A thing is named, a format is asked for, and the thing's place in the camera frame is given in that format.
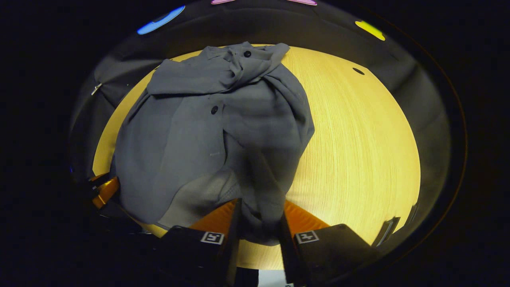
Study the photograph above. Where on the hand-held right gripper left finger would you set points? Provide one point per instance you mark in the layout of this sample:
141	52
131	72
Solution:
233	247

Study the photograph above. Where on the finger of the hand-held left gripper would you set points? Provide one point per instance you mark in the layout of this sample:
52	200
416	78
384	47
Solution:
106	192

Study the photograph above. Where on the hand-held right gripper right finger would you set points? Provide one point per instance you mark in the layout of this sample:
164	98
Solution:
286	255

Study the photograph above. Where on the grey button-up shirt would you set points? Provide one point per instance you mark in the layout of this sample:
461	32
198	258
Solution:
179	139

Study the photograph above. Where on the small silver clip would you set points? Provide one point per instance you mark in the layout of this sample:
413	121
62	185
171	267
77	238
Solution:
96	88

